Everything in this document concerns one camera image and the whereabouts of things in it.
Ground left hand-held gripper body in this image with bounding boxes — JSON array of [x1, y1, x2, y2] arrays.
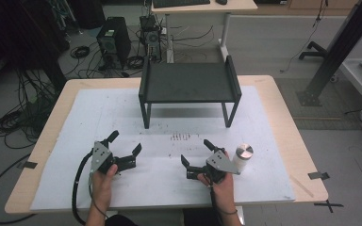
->
[[89, 140, 138, 175]]

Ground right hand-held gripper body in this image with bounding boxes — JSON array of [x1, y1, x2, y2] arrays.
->
[[185, 149, 241, 185]]

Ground white jar with metal lid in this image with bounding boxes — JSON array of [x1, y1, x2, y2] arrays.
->
[[232, 143, 255, 174]]

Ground black metal shelf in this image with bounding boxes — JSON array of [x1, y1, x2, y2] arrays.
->
[[138, 55, 243, 130]]

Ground person's left hand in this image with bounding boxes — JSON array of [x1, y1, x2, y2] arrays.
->
[[90, 163, 120, 214]]

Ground person's right hand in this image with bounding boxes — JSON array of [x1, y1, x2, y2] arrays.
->
[[197, 169, 236, 215]]

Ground white table mat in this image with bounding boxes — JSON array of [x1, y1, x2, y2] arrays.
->
[[29, 85, 297, 212]]

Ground person's dark pants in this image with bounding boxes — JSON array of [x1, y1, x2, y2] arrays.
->
[[104, 208, 224, 226]]

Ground black tape strip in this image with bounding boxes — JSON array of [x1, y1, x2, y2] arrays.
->
[[21, 160, 39, 170], [307, 170, 331, 181]]

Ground large black computer tower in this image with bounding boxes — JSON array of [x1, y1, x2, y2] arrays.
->
[[95, 16, 132, 71]]

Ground small black computer tower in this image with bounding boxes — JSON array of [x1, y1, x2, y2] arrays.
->
[[139, 14, 163, 63]]

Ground black tape cross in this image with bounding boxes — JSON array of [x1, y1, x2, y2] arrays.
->
[[313, 199, 345, 215]]

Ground dark curtain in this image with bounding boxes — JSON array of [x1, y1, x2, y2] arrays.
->
[[0, 0, 71, 93]]

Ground white-legged wooden desk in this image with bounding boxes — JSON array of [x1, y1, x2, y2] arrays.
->
[[150, 0, 259, 64]]

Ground black stand foot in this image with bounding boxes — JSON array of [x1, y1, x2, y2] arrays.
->
[[298, 40, 328, 61]]

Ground black keyboard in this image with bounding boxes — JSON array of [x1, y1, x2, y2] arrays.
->
[[152, 0, 212, 9]]

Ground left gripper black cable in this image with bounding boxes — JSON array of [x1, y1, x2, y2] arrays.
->
[[71, 151, 94, 226]]

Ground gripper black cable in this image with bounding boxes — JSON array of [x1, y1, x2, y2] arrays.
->
[[208, 178, 223, 226], [71, 151, 94, 226]]

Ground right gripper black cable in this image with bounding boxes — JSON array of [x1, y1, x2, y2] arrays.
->
[[208, 178, 223, 226]]

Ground tangled black cable bundle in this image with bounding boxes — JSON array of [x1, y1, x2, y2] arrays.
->
[[0, 67, 64, 151]]

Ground coiled black cable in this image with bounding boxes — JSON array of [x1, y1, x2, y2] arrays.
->
[[70, 44, 91, 59]]

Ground black metal post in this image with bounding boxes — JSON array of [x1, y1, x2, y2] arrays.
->
[[296, 0, 362, 107]]

